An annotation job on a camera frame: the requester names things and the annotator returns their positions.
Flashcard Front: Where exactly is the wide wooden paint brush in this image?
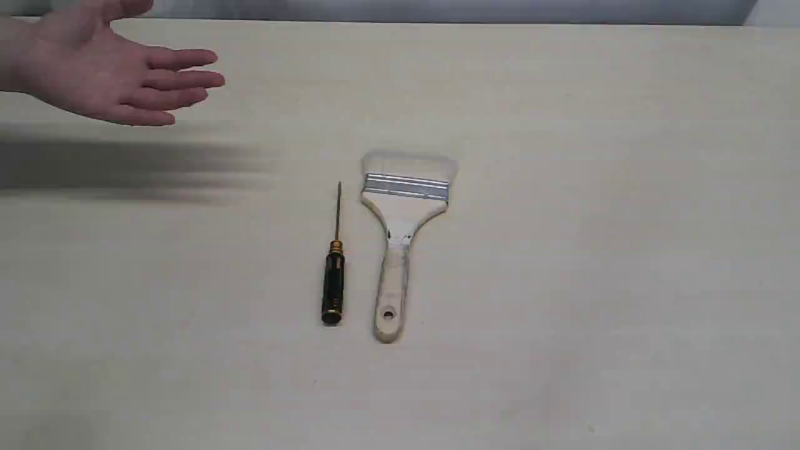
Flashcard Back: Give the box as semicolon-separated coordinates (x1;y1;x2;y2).
361;150;458;344

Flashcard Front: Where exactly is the person's open bare hand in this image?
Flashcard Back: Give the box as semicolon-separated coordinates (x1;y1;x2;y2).
1;1;226;126

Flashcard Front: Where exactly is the black gold-trimmed screwdriver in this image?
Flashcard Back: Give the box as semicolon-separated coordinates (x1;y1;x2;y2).
321;182;346;327

